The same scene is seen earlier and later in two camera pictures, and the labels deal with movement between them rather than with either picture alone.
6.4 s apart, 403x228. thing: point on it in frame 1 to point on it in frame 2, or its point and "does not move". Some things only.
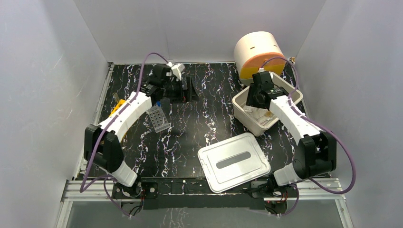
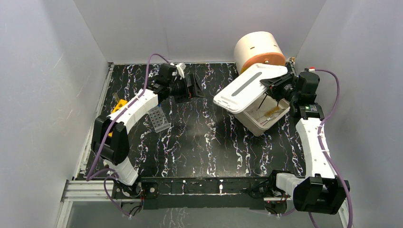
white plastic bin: x=254 y=120 does not move
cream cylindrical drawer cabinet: x=255 y=50 does not move
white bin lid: x=233 y=161 to x=240 y=93
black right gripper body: x=252 y=98 to x=289 y=93
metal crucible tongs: x=265 y=121 does not move
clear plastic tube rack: x=158 y=118 does not move
